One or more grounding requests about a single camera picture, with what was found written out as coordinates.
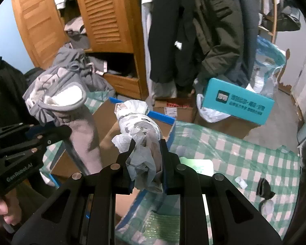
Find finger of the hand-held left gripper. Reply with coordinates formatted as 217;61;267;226
0;125;72;159
0;123;45;143

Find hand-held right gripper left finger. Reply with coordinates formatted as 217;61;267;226
11;139;136;245

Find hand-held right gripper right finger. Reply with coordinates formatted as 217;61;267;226
160;139;283;245

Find grey fleece sweatpants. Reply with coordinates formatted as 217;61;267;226
23;66;102;175

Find plastic clothes bundle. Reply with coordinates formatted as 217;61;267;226
112;100;167;194

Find cardboard box with blue tape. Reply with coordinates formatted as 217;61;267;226
50;97;177;235

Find person's left hand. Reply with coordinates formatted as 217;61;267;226
0;196;15;233

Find green bubble wrap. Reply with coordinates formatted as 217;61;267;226
145;209;181;245

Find black backpack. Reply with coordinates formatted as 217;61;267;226
0;56;42;133

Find open cardboard box red contents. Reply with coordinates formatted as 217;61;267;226
153;98;197;123

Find green white checked blanket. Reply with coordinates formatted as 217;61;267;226
41;92;302;245

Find white paper scrap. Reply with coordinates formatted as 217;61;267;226
235;177;248;190

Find grey hoodie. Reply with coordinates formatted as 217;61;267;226
52;46;116;98

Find white plastic bag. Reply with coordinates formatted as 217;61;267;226
196;93;232;123

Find brown cardboard box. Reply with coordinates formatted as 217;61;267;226
194;107;261;140

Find wooden wardrobe drawer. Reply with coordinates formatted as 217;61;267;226
103;71;143;99

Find black sock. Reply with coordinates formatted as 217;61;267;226
256;178;275;199

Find white crumpled paper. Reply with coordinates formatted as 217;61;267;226
259;200;275;215

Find wooden wardrobe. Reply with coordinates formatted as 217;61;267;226
10;0;150;100

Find teal box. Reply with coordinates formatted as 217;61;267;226
203;78;275;126

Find grey clothes in wardrobe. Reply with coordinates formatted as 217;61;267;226
64;17;90;49

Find louvered wardrobe door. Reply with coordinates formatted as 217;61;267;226
73;0;143;54

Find white hanging shirt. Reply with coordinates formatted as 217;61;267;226
140;0;159;104

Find black hanging jacket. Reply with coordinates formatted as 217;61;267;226
148;0;207;90

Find olive green hanging jacket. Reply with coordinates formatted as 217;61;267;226
191;0;258;88

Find blue plastic bag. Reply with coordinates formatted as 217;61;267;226
250;37;288;100

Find dark navy hanging coat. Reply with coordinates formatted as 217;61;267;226
232;0;261;82

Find wooden rack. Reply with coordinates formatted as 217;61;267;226
257;0;281;44

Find dark clothes on rack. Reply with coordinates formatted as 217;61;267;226
275;5;303;31

